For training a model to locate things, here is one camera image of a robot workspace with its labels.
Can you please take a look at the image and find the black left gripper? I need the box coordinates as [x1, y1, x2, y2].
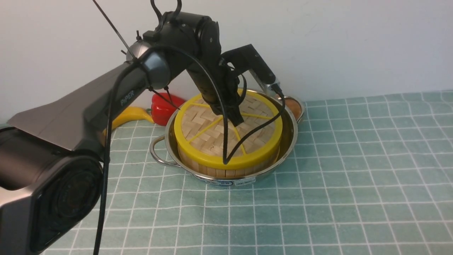
[157, 12, 244, 126]

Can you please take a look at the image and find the yellow woven steamer lid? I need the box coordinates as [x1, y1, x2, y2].
[173, 91, 283, 164]

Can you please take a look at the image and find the yellow bamboo steamer basket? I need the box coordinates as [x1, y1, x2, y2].
[178, 142, 280, 178]

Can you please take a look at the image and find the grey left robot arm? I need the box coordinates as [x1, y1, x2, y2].
[1, 11, 243, 255]

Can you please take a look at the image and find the stainless steel pot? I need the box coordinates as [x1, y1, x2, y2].
[149, 106, 299, 187]

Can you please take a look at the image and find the red bell pepper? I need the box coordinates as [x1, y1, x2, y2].
[149, 93, 186, 126]

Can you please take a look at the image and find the brown potato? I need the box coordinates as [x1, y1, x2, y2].
[275, 95, 305, 123]

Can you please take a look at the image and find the yellow plastic banana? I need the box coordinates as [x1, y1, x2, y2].
[112, 107, 154, 131]

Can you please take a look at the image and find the green checkered tablecloth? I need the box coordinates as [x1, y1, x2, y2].
[99, 91, 453, 255]

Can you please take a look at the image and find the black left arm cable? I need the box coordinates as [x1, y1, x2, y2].
[93, 0, 286, 255]

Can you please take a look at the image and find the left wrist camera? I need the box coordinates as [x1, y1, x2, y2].
[219, 44, 283, 96]

